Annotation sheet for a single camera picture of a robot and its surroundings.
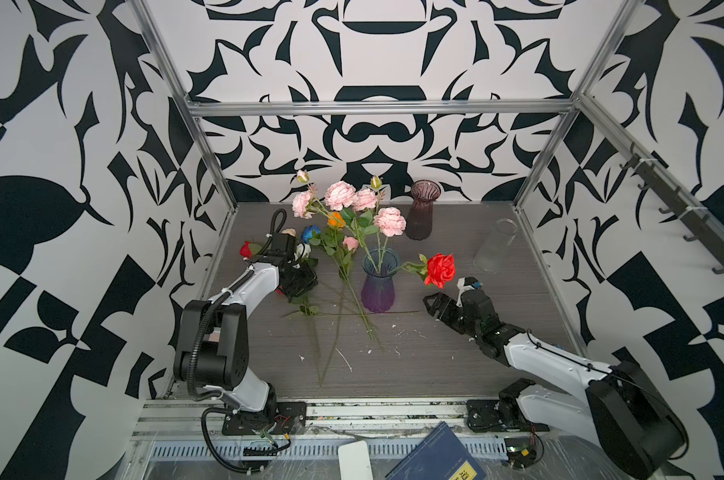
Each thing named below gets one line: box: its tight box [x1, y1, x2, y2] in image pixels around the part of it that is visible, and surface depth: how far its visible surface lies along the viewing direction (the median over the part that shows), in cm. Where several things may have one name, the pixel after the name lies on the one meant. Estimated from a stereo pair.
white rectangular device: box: [338, 440, 373, 480], surface depth 66 cm
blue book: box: [385, 421, 487, 480], surface depth 70 cm
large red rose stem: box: [388, 253, 456, 289], surface depth 67 cm
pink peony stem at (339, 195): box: [292, 169, 378, 272], surface depth 71 cm
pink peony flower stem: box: [340, 175, 407, 274], surface depth 76 cm
